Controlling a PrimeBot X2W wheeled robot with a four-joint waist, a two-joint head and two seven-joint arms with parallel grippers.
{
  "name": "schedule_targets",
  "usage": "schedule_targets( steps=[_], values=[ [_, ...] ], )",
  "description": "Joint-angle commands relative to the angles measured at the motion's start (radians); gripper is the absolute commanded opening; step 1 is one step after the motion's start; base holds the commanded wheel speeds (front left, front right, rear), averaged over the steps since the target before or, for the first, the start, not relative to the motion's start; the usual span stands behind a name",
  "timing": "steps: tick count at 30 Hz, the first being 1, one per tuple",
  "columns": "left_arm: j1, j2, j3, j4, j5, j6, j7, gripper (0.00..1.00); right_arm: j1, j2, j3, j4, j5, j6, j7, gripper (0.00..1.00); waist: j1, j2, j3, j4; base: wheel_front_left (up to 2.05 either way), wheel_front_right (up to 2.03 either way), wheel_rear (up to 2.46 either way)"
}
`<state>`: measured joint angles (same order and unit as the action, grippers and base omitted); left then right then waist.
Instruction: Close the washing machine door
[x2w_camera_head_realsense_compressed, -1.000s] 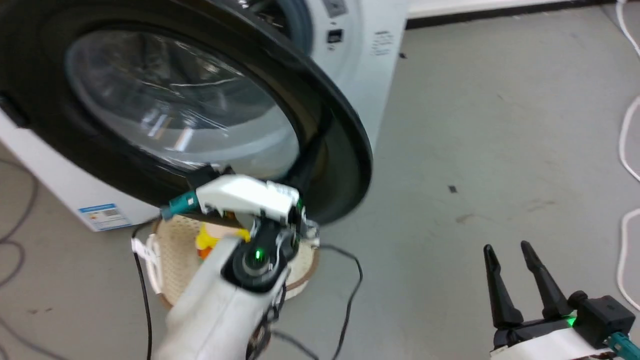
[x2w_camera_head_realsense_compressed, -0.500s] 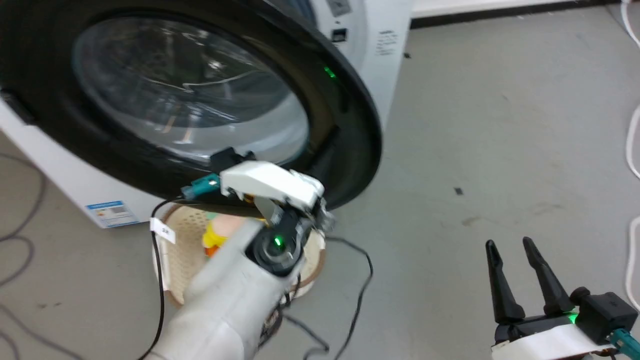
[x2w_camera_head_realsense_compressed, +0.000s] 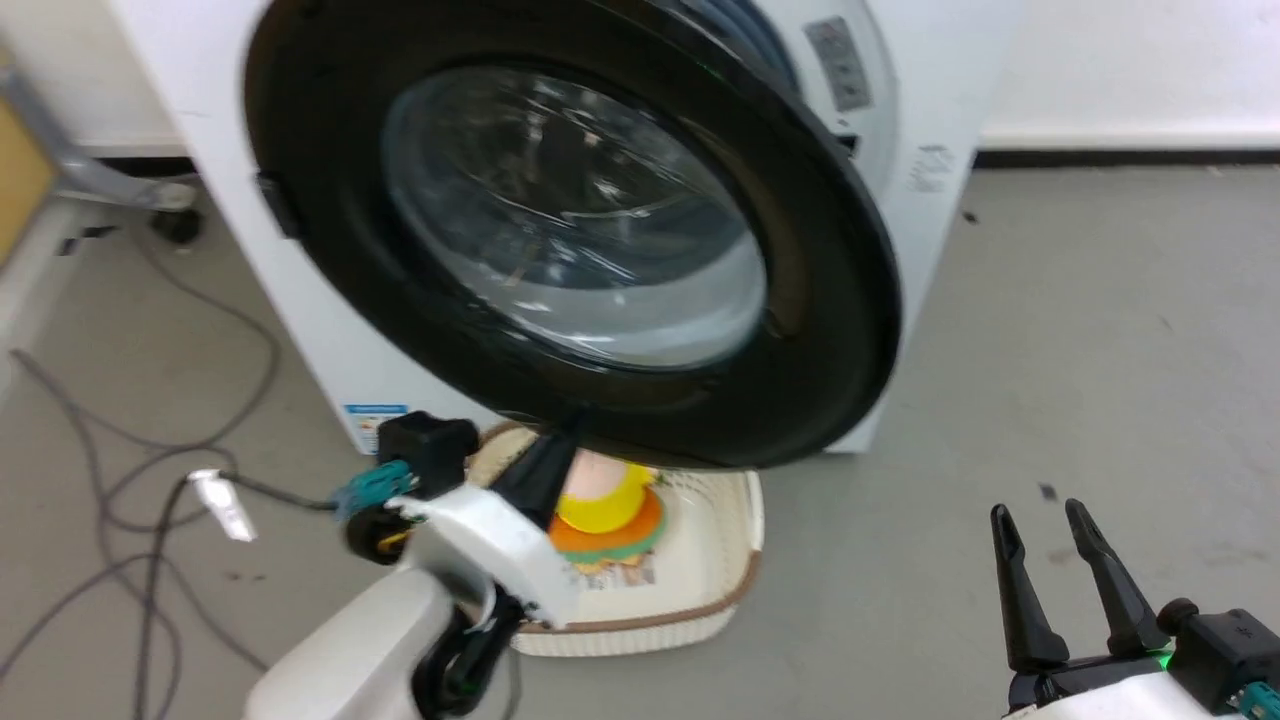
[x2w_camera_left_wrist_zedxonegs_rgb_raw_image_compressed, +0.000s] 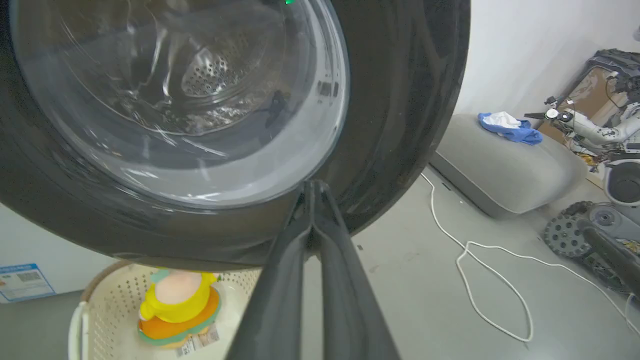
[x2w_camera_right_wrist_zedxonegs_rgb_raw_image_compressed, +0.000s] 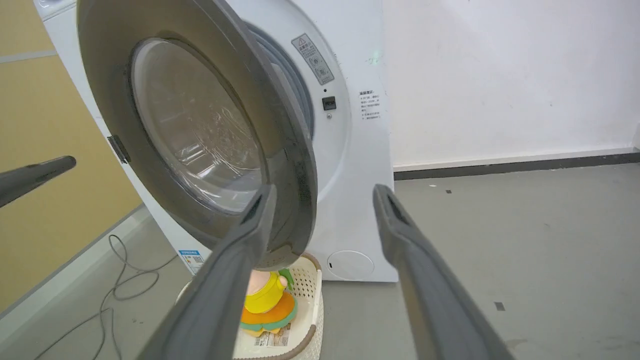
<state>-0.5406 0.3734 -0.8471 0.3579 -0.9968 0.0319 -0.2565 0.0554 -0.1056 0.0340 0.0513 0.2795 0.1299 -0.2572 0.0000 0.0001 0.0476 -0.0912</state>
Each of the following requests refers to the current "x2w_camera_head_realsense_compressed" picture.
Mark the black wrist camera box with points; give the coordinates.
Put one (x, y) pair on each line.
(1225, 650)
(430, 450)

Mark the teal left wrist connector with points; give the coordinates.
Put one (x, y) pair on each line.
(372, 490)

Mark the white washing machine body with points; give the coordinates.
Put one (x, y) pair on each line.
(330, 330)

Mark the black round glass washer door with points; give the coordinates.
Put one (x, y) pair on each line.
(820, 300)

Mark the grey label on washer front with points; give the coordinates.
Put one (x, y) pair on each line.
(840, 60)

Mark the blue white washer sticker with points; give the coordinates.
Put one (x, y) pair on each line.
(368, 422)

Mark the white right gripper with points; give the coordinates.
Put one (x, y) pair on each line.
(1090, 690)

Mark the cream laundry basket brown rim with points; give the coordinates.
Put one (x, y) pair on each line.
(700, 560)

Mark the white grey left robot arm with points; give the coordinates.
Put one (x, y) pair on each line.
(350, 650)

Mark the grey chair base with caster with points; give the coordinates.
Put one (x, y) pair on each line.
(90, 175)

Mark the dark grey drum door gasket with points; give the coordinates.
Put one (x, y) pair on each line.
(755, 35)

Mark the light wooden panel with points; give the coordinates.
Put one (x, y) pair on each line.
(20, 175)

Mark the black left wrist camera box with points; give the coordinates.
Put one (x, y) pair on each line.
(430, 450)

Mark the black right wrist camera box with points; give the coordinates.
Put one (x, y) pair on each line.
(1225, 650)

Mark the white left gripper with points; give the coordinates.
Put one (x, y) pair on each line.
(490, 545)

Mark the pink toy piece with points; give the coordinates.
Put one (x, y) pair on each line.
(595, 478)

